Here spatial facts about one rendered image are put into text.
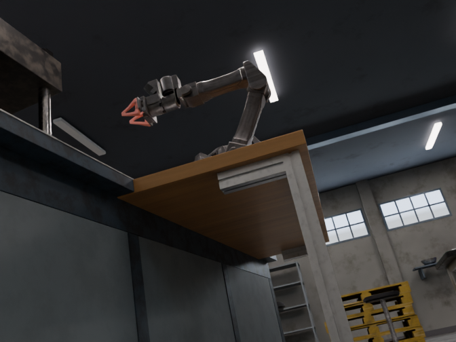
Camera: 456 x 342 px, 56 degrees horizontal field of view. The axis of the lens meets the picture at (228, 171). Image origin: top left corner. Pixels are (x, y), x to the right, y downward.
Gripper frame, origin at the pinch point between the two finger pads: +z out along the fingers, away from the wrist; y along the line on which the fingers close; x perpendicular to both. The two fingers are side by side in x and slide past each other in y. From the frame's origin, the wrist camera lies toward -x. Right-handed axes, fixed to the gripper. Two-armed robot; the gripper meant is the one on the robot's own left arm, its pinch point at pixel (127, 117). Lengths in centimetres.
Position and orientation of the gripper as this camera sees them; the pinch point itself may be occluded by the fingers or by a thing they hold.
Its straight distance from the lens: 163.4
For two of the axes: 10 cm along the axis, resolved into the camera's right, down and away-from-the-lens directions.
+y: -2.5, -3.5, -9.0
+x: 2.2, 8.9, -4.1
